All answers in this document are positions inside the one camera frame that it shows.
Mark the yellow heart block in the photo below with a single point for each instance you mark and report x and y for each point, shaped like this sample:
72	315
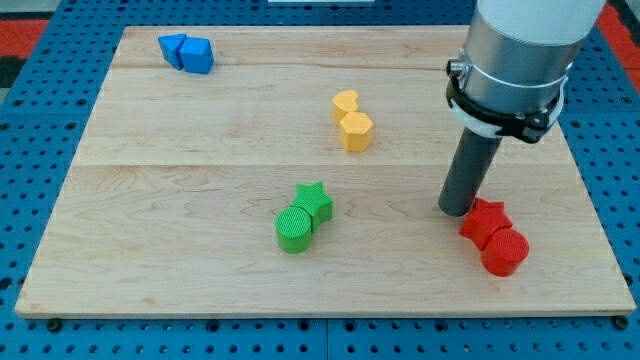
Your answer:
343	103

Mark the blue triangle block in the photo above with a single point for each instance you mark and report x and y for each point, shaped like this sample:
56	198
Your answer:
170	46

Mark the blue pentagon block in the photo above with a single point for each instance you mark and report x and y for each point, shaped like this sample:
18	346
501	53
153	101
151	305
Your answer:
196	55

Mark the green star block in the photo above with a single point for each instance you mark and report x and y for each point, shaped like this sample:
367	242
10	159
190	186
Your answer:
315	202

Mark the yellow hexagon block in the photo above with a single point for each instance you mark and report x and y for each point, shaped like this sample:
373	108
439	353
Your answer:
356	131

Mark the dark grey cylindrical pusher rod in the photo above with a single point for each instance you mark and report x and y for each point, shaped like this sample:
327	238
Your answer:
472	159

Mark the light wooden board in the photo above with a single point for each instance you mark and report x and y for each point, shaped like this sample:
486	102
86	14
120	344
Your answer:
169	206

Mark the red cylinder block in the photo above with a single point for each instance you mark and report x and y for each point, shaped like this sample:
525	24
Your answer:
504	253

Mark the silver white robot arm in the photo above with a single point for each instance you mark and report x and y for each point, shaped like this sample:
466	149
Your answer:
509	76

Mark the green cylinder block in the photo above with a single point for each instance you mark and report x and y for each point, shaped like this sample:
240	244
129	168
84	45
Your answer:
293	229

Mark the red star block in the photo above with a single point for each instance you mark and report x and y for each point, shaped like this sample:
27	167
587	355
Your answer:
483	220

